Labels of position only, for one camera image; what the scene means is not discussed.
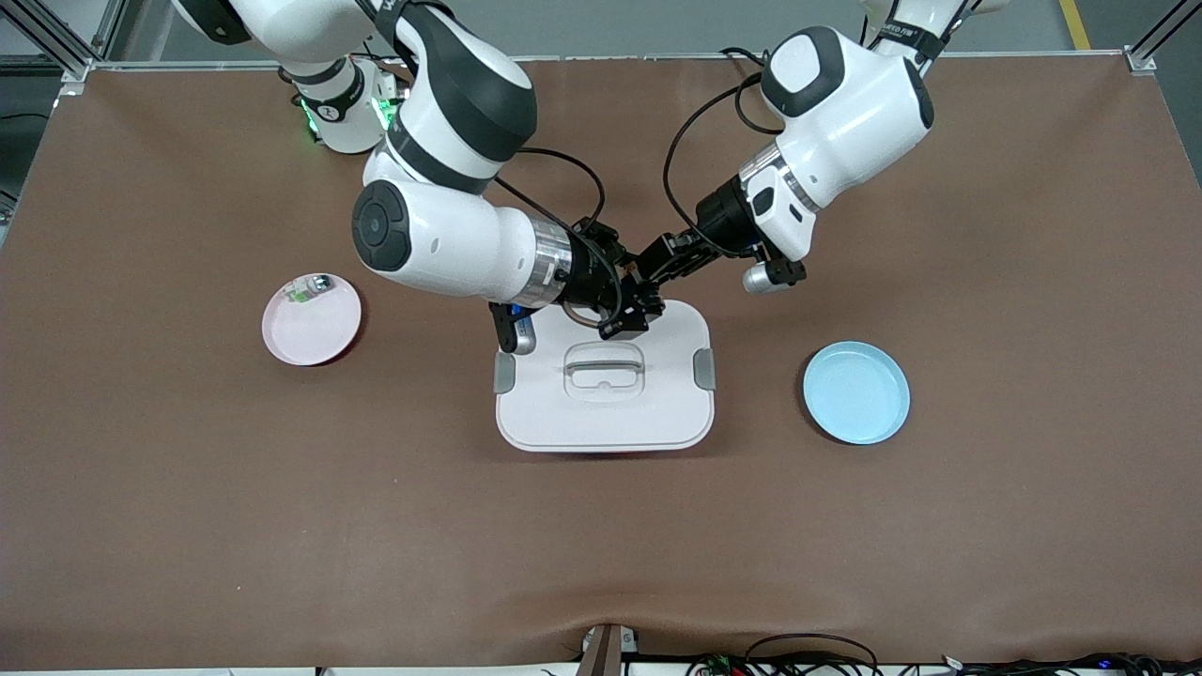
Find light blue round plate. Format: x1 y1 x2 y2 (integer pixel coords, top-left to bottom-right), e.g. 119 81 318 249
802 340 912 446

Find metal table edge bracket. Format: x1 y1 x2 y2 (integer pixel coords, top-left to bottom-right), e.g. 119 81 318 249
575 622 641 676

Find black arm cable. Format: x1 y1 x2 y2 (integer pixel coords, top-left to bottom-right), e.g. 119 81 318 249
662 70 785 259
493 146 625 325

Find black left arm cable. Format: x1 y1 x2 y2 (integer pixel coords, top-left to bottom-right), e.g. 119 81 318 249
662 70 785 259

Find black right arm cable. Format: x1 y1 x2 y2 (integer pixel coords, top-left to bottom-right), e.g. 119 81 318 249
493 146 625 325

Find aluminium table edge rail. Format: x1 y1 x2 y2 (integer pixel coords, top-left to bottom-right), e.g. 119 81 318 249
89 49 1128 72

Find aluminium frame post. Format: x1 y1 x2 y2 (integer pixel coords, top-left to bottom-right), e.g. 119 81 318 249
1122 0 1202 74
0 0 128 81

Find pink round plate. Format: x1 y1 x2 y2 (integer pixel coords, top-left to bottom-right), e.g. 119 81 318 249
261 273 362 367

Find black looped cable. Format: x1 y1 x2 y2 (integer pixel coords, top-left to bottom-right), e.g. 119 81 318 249
742 634 881 676

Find white lidded box grey latches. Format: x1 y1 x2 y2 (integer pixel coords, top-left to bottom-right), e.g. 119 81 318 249
494 300 717 453

